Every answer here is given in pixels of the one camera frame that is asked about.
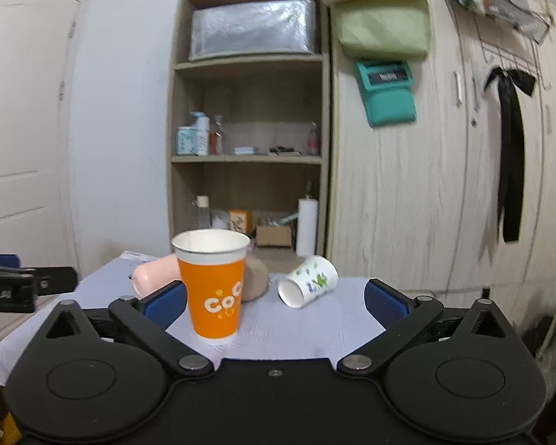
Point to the beige cup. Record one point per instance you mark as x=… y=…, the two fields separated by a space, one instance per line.
x=255 y=280

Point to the teal tissue pack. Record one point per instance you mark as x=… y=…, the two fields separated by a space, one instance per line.
x=185 y=141

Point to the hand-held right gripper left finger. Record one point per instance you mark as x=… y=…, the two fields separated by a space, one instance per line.
x=169 y=303

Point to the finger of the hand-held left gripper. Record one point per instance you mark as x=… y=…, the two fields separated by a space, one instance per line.
x=51 y=282

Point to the pink bottle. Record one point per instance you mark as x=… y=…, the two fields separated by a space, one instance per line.
x=313 y=141

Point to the pink cup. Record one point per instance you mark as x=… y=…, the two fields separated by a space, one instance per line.
x=157 y=273

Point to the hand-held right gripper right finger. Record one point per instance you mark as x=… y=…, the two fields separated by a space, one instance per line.
x=384 y=303

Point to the light wooden wardrobe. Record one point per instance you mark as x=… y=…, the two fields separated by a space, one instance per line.
x=398 y=194

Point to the white door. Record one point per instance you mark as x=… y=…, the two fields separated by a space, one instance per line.
x=23 y=125

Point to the orange paper cup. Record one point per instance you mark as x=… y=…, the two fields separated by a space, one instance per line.
x=213 y=287

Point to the white floral paper cup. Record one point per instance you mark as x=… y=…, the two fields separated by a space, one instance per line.
x=311 y=280

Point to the green fabric bag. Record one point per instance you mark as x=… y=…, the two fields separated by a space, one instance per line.
x=382 y=25

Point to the clear bottle with beige cap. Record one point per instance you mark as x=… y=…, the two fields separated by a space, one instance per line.
x=202 y=215

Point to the silver wrapped box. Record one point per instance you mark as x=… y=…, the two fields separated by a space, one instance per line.
x=252 y=28

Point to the wooden shelf unit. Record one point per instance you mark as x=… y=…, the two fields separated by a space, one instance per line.
x=250 y=102

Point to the white pump bottle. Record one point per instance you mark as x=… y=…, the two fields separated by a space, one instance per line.
x=201 y=136

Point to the white paper towel roll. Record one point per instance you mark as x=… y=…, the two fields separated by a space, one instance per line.
x=306 y=227

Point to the teal pouch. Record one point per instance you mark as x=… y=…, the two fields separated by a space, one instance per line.
x=389 y=102

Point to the black ribbon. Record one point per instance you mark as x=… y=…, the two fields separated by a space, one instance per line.
x=512 y=148

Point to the white tablecloth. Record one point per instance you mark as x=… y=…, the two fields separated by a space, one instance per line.
x=278 y=329

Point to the small cardboard box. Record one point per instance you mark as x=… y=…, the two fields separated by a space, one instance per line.
x=273 y=236

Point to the yellow box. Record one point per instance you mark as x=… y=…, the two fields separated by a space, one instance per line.
x=240 y=221

